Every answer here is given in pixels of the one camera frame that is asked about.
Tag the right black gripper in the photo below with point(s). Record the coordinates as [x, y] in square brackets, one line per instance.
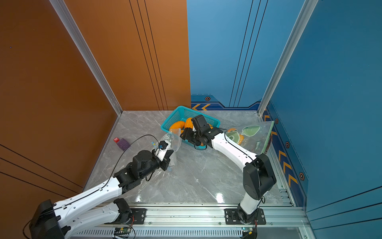
[186, 134]

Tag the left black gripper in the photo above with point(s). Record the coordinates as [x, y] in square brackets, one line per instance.
[166, 160]

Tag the clear blue-zip bag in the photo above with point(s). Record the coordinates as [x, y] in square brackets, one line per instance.
[173, 139]

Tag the clear green-zip bag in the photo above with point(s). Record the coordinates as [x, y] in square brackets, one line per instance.
[255, 138]

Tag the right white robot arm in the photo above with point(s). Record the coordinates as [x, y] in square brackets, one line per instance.
[258, 174]

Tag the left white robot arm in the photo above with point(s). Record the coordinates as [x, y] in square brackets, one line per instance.
[98, 205]

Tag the yellow top mango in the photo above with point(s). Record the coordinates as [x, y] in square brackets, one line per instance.
[188, 124]

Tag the teal plastic basket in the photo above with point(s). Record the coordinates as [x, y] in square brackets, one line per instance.
[181, 114]

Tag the purple block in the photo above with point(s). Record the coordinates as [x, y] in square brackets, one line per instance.
[123, 144]

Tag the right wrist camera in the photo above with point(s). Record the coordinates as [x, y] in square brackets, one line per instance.
[200, 124]

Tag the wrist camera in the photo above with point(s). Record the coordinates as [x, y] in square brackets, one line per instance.
[200, 124]
[142, 161]

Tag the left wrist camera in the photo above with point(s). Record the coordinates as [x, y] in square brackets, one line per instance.
[142, 161]

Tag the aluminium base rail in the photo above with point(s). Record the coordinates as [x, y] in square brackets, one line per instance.
[201, 221]

